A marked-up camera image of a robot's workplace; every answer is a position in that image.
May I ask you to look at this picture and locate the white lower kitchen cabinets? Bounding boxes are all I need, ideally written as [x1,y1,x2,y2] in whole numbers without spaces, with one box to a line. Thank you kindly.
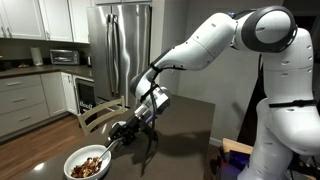
[0,71,79,138]

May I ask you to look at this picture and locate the light wooden chair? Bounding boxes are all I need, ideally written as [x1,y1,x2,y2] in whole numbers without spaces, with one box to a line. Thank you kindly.
[77,95,127,137]

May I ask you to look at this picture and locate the white ceramic bowl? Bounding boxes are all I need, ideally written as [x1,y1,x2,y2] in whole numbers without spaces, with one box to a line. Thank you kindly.
[63,144,113,180]

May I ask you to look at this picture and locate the metal spoon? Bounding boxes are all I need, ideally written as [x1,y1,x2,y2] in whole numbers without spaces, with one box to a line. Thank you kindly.
[98,139,118,162]

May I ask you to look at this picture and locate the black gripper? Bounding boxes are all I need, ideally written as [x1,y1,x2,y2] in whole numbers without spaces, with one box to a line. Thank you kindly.
[105,114,143,151]

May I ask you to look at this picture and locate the large trail mix heap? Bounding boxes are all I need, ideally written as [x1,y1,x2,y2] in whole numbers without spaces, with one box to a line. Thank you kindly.
[70,156,103,179]

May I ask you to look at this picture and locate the wooden board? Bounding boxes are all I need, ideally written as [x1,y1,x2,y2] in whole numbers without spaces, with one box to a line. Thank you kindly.
[221,137,254,156]

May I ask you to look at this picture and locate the white upper kitchen cabinets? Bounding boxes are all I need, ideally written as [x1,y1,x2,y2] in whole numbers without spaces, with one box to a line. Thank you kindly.
[0,0,93,44]

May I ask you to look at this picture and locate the black wine cooler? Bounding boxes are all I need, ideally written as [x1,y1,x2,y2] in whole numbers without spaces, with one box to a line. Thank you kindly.
[73,77,98,116]

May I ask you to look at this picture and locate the silver toaster oven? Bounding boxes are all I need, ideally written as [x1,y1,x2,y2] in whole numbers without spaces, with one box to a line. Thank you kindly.
[49,49,81,66]

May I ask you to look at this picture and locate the white paper towel roll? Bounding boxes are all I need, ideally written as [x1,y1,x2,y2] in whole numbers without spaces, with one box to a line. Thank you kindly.
[29,46,45,67]

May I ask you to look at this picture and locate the stainless steel refrigerator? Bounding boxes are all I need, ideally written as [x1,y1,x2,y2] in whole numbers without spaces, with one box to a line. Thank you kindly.
[87,3,153,109]

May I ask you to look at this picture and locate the white kitchen cabinets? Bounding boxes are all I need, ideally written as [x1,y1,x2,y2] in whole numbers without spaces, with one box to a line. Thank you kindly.
[0,71,79,138]
[0,0,93,44]

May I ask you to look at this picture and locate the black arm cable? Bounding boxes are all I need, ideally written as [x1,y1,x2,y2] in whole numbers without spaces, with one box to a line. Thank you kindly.
[139,63,186,158]

